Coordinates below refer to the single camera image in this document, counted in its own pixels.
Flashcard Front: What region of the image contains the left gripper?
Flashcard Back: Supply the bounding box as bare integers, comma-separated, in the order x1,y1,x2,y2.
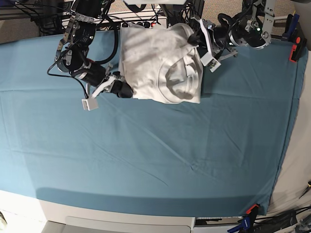
187,17,238,61

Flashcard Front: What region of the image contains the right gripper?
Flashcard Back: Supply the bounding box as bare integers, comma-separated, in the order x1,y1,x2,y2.
72,62,133,99

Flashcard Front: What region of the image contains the white T-shirt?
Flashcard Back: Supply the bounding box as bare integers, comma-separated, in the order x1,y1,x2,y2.
119,23,203,104

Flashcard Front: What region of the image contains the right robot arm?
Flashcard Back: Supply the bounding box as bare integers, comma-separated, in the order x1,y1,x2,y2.
53,0,133,99

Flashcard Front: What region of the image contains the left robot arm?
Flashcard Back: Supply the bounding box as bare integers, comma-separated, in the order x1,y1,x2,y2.
188,0,276,61

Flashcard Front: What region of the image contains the blue clamp upper right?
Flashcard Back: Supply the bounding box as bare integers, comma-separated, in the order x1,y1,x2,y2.
271,14,300,43

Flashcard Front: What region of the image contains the orange black clamp upper right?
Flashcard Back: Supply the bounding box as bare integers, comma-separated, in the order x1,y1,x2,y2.
289,36,307,62

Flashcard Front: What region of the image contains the orange black clamp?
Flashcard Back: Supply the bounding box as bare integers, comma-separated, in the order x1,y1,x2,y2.
246,204,260,216
289,36,307,62

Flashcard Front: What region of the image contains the teal table cloth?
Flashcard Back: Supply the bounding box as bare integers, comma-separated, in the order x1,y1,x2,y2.
0,35,308,217

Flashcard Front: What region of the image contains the orange black clamp lower right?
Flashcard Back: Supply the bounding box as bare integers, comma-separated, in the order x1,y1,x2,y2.
246,204,260,216

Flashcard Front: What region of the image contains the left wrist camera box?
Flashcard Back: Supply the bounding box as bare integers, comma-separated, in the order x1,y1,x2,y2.
201,53,221,73

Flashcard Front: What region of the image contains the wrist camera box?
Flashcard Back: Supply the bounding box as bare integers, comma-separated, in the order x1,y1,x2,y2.
82,98,99,111
201,53,221,73

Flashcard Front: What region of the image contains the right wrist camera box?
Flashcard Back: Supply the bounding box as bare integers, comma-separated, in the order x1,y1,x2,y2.
82,98,99,111

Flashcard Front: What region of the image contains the power strip with red switch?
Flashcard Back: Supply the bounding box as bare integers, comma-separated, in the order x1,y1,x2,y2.
121,19,167,29

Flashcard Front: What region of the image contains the white table frame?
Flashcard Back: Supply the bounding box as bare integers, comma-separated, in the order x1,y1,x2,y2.
0,190,246,233

